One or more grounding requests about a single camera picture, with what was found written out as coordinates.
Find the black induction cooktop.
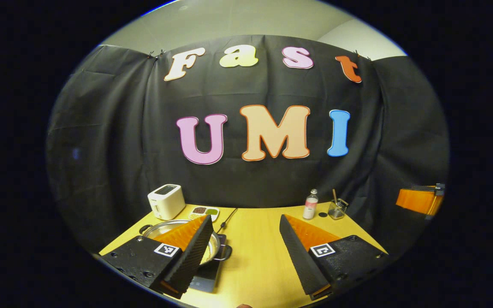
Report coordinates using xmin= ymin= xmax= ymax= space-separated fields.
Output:
xmin=187 ymin=233 xmax=227 ymax=293

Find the steel pot with beans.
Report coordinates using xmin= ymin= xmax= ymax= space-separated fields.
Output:
xmin=139 ymin=219 xmax=233 ymax=267

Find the white toaster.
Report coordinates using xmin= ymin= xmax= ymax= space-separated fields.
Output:
xmin=147 ymin=184 xmax=186 ymax=221

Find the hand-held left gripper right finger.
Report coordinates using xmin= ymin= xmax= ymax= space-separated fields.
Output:
xmin=279 ymin=214 xmax=390 ymax=300

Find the white divided dish of beans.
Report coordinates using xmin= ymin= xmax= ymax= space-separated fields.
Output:
xmin=188 ymin=206 xmax=220 ymax=223

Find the black backdrop cloth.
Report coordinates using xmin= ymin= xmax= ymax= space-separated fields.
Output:
xmin=45 ymin=34 xmax=450 ymax=253

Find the black power cable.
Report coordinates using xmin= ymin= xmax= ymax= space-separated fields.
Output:
xmin=218 ymin=208 xmax=238 ymax=234

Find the wire utensil holder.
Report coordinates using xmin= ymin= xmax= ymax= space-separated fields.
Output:
xmin=328 ymin=198 xmax=349 ymax=220

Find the clear bottle with pink label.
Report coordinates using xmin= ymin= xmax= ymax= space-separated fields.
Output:
xmin=303 ymin=189 xmax=319 ymax=220

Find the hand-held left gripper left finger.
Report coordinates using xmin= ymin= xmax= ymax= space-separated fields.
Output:
xmin=100 ymin=215 xmax=214 ymax=299

